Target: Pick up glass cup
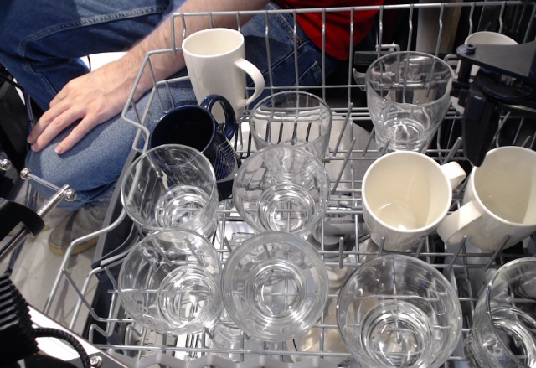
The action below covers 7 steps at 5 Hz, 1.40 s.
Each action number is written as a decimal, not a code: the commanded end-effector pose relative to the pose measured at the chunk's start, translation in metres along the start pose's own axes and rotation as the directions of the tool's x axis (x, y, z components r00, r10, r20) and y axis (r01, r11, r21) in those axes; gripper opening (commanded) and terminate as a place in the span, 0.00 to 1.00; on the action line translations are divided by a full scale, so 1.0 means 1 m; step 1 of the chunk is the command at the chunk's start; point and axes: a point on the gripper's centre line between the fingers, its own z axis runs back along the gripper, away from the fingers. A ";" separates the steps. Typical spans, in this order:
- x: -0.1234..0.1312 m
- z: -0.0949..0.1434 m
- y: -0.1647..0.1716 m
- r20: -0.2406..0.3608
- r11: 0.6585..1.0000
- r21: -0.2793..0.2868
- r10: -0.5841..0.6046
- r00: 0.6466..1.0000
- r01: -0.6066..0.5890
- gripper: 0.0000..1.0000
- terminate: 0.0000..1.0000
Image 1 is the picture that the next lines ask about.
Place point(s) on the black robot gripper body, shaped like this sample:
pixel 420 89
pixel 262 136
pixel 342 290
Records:
pixel 492 79

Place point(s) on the tall white mug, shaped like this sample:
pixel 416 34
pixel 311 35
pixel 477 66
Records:
pixel 216 65

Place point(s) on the white mug back right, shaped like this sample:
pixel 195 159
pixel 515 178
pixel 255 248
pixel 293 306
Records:
pixel 483 37

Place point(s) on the person in jeans, red shirt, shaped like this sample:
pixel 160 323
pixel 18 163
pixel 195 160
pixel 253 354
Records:
pixel 47 43

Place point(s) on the person's bare forearm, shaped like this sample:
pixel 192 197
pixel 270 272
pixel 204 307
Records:
pixel 195 15

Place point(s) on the beige shoe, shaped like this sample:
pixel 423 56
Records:
pixel 76 224

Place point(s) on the person's bare hand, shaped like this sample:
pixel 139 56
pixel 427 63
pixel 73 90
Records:
pixel 82 105

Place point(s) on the white mug far right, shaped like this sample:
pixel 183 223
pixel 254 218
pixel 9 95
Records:
pixel 498 208

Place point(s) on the white mug centre right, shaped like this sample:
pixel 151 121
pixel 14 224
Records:
pixel 405 196

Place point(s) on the dark blue mug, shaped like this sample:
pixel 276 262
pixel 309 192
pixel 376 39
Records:
pixel 208 128

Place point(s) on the clear glass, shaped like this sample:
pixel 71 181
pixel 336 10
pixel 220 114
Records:
pixel 169 282
pixel 282 188
pixel 296 118
pixel 171 186
pixel 503 328
pixel 275 286
pixel 408 96
pixel 398 311

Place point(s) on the grey wire dishwasher rack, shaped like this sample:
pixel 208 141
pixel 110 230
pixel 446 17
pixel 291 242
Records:
pixel 92 298

